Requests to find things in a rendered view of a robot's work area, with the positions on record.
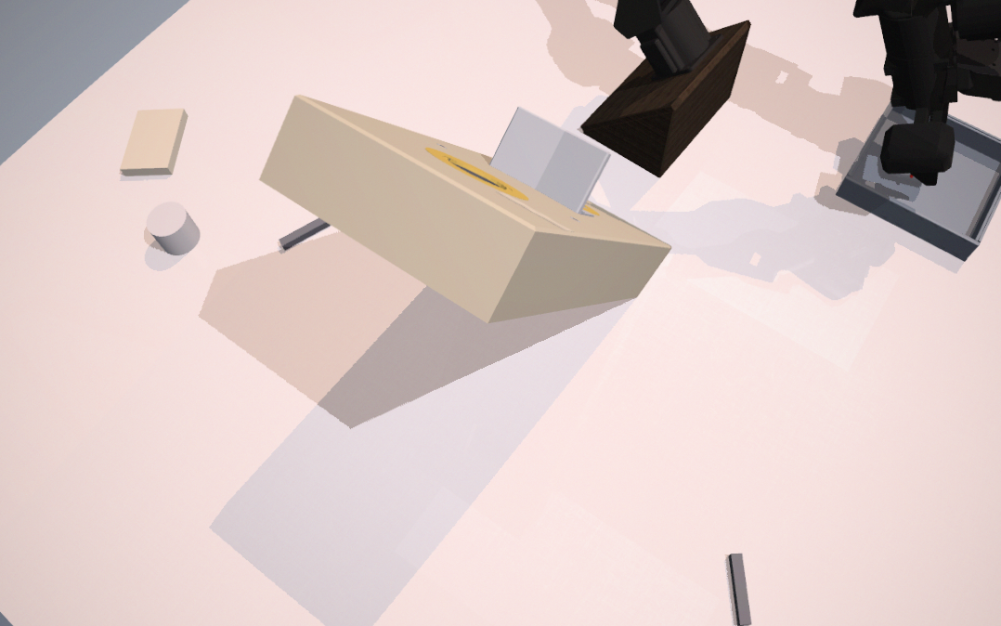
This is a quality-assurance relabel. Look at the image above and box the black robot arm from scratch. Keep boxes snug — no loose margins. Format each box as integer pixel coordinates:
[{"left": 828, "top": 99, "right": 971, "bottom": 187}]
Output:
[{"left": 614, "top": 0, "right": 1001, "bottom": 104}]

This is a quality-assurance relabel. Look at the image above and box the beige flat box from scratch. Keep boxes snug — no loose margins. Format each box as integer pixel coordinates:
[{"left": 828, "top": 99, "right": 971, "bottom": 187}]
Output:
[{"left": 120, "top": 108, "right": 189, "bottom": 176}]

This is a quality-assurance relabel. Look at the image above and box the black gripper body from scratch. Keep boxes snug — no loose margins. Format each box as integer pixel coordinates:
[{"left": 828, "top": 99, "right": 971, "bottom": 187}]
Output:
[{"left": 880, "top": 22, "right": 955, "bottom": 174}]

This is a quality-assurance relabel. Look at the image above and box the beige rectangular block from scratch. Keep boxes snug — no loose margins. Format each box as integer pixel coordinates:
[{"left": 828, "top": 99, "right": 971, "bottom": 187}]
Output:
[{"left": 258, "top": 95, "right": 672, "bottom": 323}]

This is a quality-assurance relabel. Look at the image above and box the grey flat bar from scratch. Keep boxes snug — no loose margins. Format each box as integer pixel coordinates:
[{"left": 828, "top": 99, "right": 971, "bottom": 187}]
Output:
[
  {"left": 279, "top": 218, "right": 330, "bottom": 251},
  {"left": 728, "top": 554, "right": 752, "bottom": 626}
]

